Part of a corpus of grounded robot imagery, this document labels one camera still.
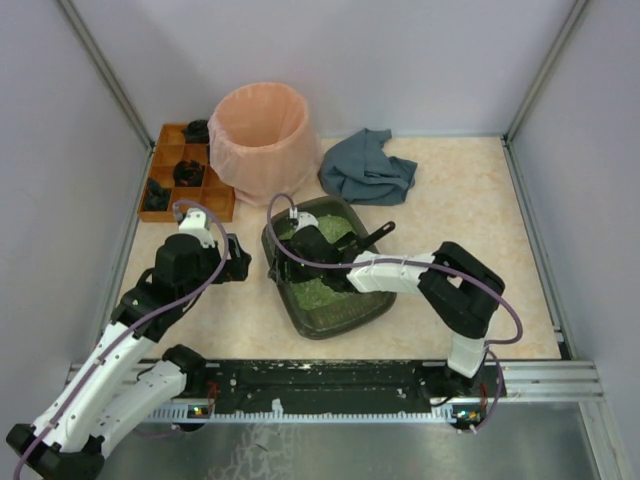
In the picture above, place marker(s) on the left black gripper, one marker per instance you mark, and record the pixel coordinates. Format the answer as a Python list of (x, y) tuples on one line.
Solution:
[(235, 257)]

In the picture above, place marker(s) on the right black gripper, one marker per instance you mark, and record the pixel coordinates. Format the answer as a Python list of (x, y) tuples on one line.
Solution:
[(345, 245)]

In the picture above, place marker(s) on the black litter scoop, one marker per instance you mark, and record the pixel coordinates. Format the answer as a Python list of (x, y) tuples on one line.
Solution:
[(353, 242)]

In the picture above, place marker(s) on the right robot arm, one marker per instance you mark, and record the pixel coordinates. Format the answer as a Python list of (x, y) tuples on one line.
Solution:
[(455, 284)]

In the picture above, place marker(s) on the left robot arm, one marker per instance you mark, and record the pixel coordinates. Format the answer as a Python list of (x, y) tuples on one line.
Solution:
[(73, 438)]

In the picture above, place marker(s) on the green litter pellets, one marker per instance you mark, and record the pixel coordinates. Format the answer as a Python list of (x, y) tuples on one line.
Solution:
[(313, 287)]

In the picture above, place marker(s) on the blue grey cloth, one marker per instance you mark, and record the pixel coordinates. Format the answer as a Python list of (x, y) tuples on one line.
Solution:
[(358, 170)]

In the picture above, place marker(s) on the black object lower compartment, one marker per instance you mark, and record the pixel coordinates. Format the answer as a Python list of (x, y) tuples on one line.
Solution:
[(156, 197)]

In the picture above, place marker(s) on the black object compartment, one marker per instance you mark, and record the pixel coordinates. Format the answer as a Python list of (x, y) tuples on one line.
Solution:
[(188, 173), (156, 197), (196, 132)]

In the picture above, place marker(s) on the pink lined trash bin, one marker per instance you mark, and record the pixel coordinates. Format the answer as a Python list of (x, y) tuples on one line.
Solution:
[(263, 141)]

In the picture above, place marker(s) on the black object middle compartment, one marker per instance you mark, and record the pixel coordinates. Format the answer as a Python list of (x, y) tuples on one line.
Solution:
[(188, 173)]

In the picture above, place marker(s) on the orange compartment tray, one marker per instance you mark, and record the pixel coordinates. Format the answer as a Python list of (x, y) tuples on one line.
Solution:
[(169, 150)]

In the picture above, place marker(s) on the black object top compartment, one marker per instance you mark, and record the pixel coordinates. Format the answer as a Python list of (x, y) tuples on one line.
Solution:
[(196, 132)]

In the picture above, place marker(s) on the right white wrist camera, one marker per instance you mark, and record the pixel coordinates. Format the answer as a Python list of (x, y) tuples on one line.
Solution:
[(301, 219)]

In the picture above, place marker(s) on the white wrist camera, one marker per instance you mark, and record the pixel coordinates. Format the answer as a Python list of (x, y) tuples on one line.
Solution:
[(195, 223), (301, 219)]

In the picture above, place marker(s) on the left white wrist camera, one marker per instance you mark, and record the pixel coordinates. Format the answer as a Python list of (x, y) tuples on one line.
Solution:
[(195, 223)]

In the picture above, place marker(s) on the black mounting base rail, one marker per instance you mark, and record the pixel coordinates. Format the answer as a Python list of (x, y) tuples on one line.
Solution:
[(337, 387)]

